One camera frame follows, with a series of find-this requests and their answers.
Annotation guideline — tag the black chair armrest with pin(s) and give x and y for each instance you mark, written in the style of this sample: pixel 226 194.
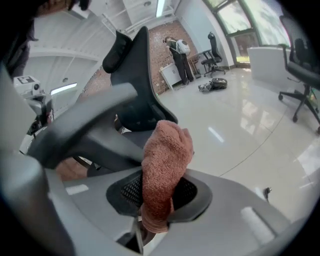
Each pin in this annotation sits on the black chair armrest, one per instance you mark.
pixel 87 117

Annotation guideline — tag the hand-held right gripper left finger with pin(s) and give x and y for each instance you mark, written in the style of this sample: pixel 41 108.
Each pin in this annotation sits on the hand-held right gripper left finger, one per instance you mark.
pixel 95 217

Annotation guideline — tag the long ceiling light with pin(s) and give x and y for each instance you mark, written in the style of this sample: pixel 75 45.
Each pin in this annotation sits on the long ceiling light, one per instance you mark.
pixel 63 88
pixel 160 7

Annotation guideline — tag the white backpack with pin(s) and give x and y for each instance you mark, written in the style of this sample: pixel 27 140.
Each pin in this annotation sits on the white backpack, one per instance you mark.
pixel 183 46

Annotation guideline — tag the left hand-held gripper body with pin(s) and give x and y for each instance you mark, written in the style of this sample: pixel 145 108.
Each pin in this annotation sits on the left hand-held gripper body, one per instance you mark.
pixel 27 83

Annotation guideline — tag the black bag with gear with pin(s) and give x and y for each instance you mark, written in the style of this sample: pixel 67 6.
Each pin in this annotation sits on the black bag with gear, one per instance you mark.
pixel 218 83

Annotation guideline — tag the large glass window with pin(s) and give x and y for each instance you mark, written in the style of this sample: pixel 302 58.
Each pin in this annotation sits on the large glass window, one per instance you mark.
pixel 235 17

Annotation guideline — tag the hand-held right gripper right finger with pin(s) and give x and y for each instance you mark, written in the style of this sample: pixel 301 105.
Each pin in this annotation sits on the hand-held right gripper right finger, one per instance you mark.
pixel 225 225

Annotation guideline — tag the black mesh office chair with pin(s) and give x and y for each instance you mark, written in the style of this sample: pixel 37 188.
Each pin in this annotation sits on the black mesh office chair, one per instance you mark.
pixel 140 87

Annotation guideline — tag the reddish-brown cloth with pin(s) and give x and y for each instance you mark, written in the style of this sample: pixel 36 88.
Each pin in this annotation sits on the reddish-brown cloth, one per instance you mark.
pixel 165 162

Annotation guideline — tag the person's grey jacket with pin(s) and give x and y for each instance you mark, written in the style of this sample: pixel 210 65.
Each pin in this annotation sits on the person's grey jacket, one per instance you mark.
pixel 22 57

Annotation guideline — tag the white small cabinet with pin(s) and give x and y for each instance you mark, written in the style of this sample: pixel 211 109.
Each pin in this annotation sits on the white small cabinet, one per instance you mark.
pixel 172 73

